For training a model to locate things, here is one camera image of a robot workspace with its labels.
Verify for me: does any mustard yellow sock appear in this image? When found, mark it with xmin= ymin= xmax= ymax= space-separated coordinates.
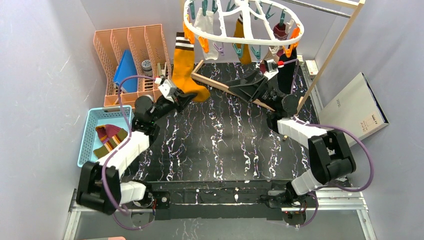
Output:
xmin=233 ymin=18 xmax=253 ymax=65

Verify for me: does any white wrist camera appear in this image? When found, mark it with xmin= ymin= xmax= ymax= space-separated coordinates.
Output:
xmin=154 ymin=77 xmax=178 ymax=103
xmin=263 ymin=59 xmax=285 ymax=80

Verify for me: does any orange striped-cuff sock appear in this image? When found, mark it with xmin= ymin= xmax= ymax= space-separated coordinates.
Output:
xmin=171 ymin=32 xmax=210 ymax=102

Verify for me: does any light blue plastic basket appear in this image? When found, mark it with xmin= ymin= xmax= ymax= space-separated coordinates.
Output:
xmin=77 ymin=105 xmax=129 ymax=168

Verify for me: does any blue folder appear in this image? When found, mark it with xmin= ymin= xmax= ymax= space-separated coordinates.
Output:
xmin=113 ymin=49 xmax=138 ymax=93

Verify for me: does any purple cable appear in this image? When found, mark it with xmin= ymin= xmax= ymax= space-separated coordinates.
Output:
xmin=281 ymin=57 xmax=375 ymax=229
xmin=100 ymin=75 xmax=163 ymax=231

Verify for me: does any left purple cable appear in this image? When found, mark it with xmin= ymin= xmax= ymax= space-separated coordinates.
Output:
xmin=100 ymin=75 xmax=163 ymax=231

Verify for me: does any small grey jar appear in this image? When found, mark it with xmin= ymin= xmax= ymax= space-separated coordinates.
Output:
xmin=141 ymin=59 xmax=153 ymax=77

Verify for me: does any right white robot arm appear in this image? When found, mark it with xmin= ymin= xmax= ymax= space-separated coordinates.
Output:
xmin=227 ymin=70 xmax=357 ymax=205

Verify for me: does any grey flat box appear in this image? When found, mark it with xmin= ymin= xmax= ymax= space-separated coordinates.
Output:
xmin=318 ymin=72 xmax=389 ymax=141

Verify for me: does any wooden hanging rack frame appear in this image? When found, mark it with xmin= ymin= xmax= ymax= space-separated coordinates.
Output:
xmin=178 ymin=0 xmax=367 ymax=115

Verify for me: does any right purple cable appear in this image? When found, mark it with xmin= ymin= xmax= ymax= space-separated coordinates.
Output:
xmin=281 ymin=57 xmax=375 ymax=229

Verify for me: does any maroon beige sock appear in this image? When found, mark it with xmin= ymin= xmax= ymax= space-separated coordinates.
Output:
xmin=259 ymin=22 xmax=291 ymax=73

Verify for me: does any peach file organizer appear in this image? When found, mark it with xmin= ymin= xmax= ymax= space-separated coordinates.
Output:
xmin=93 ymin=24 xmax=172 ymax=107

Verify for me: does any purple striped sock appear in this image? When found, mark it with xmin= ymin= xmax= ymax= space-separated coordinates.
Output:
xmin=95 ymin=124 xmax=128 ymax=144

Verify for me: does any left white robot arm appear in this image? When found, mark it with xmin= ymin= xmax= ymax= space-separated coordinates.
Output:
xmin=76 ymin=90 xmax=196 ymax=215

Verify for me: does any white round clip hanger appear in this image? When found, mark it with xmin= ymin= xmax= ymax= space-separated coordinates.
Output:
xmin=182 ymin=0 xmax=306 ymax=48

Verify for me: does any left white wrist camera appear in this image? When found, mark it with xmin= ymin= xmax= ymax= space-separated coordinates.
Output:
xmin=154 ymin=77 xmax=178 ymax=103

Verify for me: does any white power strip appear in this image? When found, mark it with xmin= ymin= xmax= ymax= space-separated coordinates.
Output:
xmin=304 ymin=60 xmax=319 ymax=79

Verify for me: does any metal rack rod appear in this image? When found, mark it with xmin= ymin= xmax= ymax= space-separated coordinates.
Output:
xmin=283 ymin=0 xmax=352 ymax=19

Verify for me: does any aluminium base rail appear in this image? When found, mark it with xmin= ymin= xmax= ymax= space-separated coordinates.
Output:
xmin=64 ymin=188 xmax=376 ymax=240

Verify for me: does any green striped sock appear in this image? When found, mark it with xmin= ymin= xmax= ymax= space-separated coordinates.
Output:
xmin=93 ymin=128 xmax=128 ymax=159

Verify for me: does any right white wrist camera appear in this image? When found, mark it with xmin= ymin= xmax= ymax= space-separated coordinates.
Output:
xmin=263 ymin=59 xmax=285 ymax=80

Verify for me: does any black sock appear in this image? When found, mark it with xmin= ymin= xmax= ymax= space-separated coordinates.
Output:
xmin=277 ymin=47 xmax=298 ymax=94

